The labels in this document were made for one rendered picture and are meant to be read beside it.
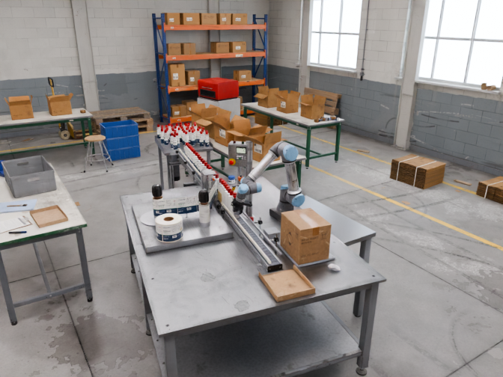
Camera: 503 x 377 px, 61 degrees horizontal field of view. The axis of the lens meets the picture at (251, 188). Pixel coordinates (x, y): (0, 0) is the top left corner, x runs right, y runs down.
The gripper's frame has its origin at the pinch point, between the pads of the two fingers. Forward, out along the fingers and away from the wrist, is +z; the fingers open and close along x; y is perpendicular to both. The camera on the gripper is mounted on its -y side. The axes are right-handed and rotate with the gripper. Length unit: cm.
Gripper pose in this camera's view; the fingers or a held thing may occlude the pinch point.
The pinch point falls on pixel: (238, 213)
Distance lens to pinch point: 353.7
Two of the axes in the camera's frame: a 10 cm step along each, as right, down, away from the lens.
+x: 3.1, 7.6, -5.6
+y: -9.3, 1.3, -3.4
